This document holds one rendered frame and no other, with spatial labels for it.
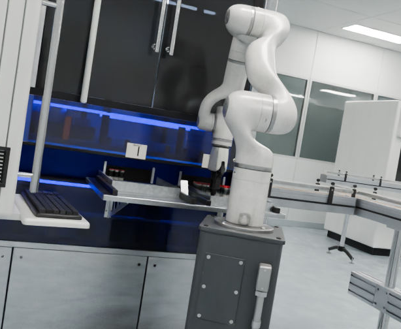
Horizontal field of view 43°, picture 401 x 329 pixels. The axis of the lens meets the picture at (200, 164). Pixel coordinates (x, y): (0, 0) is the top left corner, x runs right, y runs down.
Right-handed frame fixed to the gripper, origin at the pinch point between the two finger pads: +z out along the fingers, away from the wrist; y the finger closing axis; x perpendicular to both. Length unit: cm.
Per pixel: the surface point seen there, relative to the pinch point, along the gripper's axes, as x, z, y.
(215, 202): -7.5, 4.7, 21.6
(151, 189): -29.1, 4.3, 10.5
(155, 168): -19.7, -1.0, -23.8
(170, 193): -21.6, 4.9, 10.4
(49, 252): -60, 37, -15
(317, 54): 321, -167, -478
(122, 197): -42.3, 6.4, 24.5
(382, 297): 95, 44, -1
